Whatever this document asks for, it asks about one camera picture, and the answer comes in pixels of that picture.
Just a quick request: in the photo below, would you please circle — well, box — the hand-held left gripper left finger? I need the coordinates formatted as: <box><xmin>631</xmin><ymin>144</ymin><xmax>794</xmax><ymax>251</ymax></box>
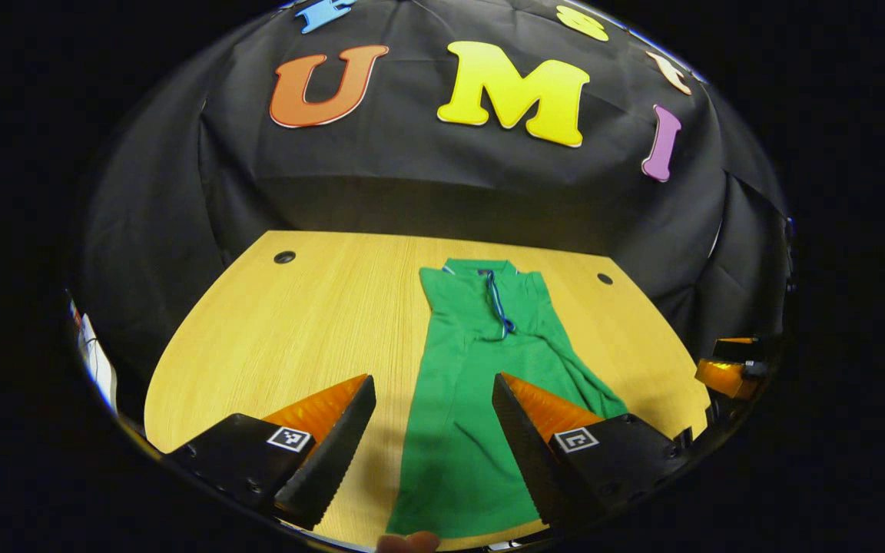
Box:
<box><xmin>162</xmin><ymin>374</ymin><xmax>377</xmax><ymax>531</ymax></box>

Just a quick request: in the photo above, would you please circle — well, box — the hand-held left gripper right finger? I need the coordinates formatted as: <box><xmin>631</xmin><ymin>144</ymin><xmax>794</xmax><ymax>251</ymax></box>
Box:
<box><xmin>492</xmin><ymin>373</ymin><xmax>694</xmax><ymax>538</ymax></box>

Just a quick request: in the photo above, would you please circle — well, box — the green T-shirt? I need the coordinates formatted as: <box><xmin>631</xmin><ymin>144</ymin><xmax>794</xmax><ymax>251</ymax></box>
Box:
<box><xmin>385</xmin><ymin>259</ymin><xmax>629</xmax><ymax>539</ymax></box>

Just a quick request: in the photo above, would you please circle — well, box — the white furniture piece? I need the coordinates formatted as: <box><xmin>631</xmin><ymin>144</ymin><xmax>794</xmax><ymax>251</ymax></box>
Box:
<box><xmin>68</xmin><ymin>296</ymin><xmax>119</xmax><ymax>417</ymax></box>

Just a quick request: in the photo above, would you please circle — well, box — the black backdrop cloth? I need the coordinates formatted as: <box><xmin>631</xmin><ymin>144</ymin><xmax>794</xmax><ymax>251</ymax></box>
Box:
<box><xmin>78</xmin><ymin>0</ymin><xmax>794</xmax><ymax>431</ymax></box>

